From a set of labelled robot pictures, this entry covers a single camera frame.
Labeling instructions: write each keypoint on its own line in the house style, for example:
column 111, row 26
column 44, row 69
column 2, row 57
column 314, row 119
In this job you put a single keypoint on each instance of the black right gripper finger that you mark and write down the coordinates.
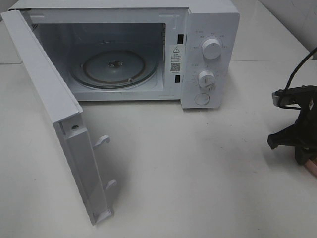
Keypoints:
column 285, row 137

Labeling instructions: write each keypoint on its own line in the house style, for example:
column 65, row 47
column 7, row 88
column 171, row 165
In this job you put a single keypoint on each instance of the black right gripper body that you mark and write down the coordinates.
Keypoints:
column 305, row 127

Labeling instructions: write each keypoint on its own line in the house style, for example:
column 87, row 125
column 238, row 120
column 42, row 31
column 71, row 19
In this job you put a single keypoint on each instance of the pink round plate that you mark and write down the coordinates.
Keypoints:
column 311, row 166

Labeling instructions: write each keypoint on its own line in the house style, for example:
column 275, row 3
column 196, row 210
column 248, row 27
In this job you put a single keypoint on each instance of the round white door button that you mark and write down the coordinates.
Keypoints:
column 202, row 99

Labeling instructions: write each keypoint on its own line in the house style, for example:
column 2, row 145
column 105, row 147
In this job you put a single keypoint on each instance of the white microwave door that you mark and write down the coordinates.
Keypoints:
column 65, row 115

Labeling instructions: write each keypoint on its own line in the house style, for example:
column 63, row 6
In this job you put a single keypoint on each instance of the upper white power knob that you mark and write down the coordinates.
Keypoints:
column 211, row 48

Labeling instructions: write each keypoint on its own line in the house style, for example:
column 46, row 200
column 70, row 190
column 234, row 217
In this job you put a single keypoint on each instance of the white microwave oven body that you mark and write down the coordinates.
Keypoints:
column 62, row 25

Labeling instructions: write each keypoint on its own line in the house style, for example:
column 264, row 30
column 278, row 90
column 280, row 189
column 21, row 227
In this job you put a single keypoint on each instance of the white warning label sticker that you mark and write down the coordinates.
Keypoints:
column 176, row 58

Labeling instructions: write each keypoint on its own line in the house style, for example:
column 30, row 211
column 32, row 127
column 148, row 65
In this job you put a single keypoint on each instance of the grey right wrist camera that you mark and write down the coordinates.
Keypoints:
column 285, row 98

